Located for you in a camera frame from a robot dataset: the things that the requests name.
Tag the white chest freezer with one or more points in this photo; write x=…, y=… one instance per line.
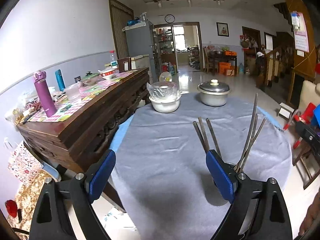
x=140, y=61

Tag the glass lidded bowl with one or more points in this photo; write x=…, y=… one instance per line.
x=90, y=78

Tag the floral patterned bag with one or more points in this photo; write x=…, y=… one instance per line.
x=23, y=165

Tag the grey refrigerator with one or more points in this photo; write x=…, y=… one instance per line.
x=140, y=41

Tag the teal thermos bottle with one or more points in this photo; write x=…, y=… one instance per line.
x=60, y=81

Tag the round wall clock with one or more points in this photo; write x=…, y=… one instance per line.
x=169, y=18

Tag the carved wooden sideboard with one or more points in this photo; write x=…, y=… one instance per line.
x=82, y=139

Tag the red white bowl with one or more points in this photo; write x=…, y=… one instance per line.
x=108, y=73

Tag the grey table cloth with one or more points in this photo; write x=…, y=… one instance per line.
x=161, y=174

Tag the dark dining table background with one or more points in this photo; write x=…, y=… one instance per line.
x=219, y=61

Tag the wooden stair railing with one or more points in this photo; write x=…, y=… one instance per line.
x=274, y=65

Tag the metal pot with lid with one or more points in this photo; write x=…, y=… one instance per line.
x=214, y=93

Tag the checkered table mat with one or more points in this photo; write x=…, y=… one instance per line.
x=65, y=108

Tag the framed wall picture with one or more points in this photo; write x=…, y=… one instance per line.
x=222, y=29

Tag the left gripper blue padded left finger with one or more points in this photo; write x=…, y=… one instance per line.
x=98, y=174

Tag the person right hand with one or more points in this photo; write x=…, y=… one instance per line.
x=311, y=215

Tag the small electric fan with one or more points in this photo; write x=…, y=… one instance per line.
x=165, y=77

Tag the clear water bottle red cap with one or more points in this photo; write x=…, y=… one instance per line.
x=113, y=60

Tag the dark chopstick bundle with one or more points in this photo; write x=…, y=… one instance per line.
x=202, y=135

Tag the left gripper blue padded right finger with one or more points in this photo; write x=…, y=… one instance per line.
x=226, y=185

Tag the wall calendar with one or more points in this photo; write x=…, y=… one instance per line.
x=300, y=31

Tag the white bowl with plastic wrap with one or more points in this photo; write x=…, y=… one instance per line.
x=164, y=96

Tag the purple thermos bottle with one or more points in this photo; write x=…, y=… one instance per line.
x=47, y=103

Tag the black utensil holder cup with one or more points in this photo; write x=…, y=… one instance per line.
x=229, y=169

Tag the clear plastic cup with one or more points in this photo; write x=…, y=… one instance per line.
x=73, y=92

